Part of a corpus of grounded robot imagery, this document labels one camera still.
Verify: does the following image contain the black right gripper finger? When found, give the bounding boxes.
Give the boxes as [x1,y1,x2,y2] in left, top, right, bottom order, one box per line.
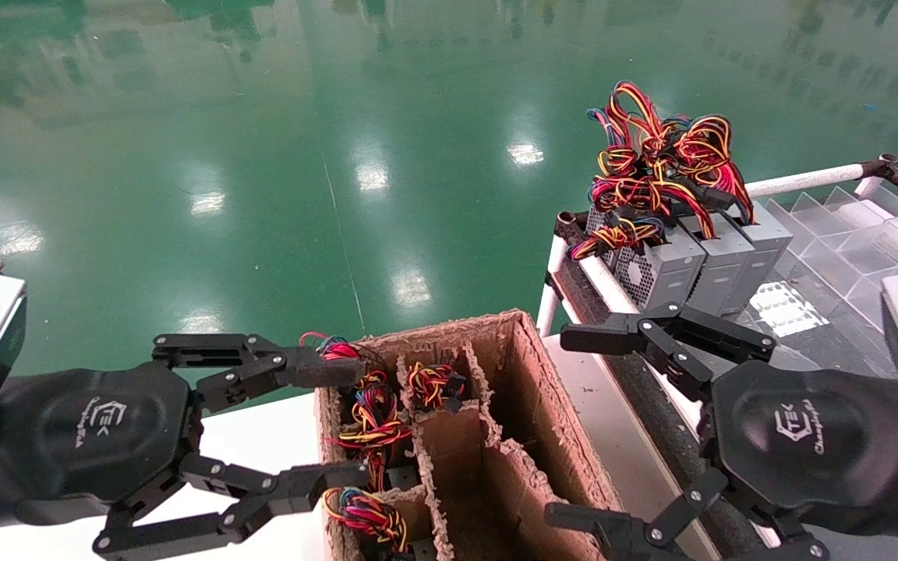
[560,302,777,403]
[544,466,832,561]

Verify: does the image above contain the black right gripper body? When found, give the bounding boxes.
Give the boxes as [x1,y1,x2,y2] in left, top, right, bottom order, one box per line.
[709,360,898,540]

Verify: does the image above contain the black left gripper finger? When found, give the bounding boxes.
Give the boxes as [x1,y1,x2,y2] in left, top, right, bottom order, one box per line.
[153,333,366,414]
[93,454,370,556]

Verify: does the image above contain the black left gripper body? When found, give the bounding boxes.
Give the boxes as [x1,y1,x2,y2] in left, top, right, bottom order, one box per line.
[0,362,204,535]

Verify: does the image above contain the grey power supply colourful wires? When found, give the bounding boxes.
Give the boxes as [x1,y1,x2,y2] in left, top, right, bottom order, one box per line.
[321,486,419,561]
[331,386,420,493]
[404,362,470,415]
[299,331,387,389]

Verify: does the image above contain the black textured conveyor edge strip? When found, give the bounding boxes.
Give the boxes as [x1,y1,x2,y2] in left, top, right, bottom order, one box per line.
[554,253,763,561]

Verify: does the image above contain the white pipe leg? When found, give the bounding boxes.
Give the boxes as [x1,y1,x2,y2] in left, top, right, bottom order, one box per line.
[536,234,569,338]

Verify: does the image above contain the grey power supply fan grille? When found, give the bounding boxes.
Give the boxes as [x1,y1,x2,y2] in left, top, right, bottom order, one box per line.
[615,224,708,313]

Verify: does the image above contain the brown cardboard divider box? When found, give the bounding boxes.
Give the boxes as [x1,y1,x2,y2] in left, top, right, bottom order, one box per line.
[314,309,626,561]

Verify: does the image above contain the grey power supply mesh side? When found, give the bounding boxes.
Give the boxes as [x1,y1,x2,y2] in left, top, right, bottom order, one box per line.
[570,204,664,270]

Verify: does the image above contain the black pipe connector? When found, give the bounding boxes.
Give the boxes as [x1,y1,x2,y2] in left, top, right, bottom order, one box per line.
[858,153,898,189]
[556,210,587,247]

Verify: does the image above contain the grey power supply plain housing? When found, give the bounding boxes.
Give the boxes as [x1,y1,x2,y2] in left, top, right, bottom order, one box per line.
[722,200,795,313]
[678,213,756,317]

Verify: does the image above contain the clear acrylic divider tray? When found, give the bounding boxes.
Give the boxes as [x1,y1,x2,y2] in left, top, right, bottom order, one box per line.
[761,185,898,337]

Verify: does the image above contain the tangled colourful wire harnesses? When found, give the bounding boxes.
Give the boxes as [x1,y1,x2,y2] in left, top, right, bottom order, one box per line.
[585,79,756,239]

